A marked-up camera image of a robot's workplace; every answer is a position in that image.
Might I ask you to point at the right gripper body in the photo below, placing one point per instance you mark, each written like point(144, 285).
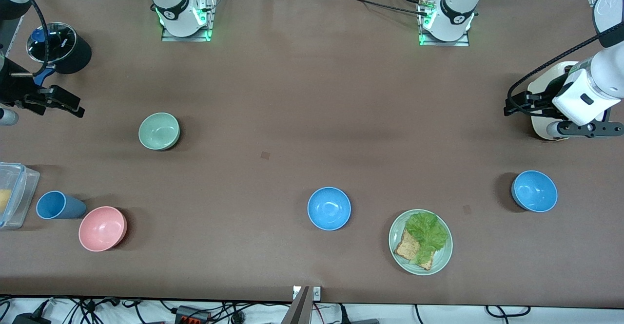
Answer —
point(14, 89)

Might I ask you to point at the blue bowl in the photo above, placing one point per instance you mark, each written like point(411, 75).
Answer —
point(329, 208)
point(534, 191)

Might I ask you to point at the green bowl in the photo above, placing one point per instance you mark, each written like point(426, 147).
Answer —
point(158, 131)

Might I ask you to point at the pink bowl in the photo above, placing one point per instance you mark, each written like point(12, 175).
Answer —
point(101, 229)

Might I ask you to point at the cream toaster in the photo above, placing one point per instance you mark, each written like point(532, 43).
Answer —
point(538, 126)

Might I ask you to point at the glass lid blue knob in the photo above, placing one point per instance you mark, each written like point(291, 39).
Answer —
point(61, 41)

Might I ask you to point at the clear plastic container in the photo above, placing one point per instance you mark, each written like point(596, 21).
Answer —
point(22, 187)

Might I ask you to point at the blue cup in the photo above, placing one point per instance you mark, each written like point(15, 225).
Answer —
point(58, 206)

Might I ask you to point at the yellow food piece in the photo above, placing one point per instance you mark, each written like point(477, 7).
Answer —
point(4, 201)

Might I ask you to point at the green lettuce leaf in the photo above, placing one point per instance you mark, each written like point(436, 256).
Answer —
point(429, 231)

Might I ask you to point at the green plate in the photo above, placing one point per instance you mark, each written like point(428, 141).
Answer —
point(441, 260)

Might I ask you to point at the brown bread slice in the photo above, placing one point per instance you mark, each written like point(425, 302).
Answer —
point(407, 248)

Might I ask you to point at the black power adapter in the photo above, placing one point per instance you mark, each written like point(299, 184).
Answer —
point(30, 319)

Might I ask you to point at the black orange power strip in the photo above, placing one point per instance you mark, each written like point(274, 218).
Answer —
point(192, 315)

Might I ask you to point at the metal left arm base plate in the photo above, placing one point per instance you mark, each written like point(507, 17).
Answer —
point(446, 44)

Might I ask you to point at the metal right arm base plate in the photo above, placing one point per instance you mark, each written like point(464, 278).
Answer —
point(185, 38)

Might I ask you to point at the small metal bracket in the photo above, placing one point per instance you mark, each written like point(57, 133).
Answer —
point(317, 293)

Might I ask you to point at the grey camera pole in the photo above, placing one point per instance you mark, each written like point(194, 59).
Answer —
point(298, 309)

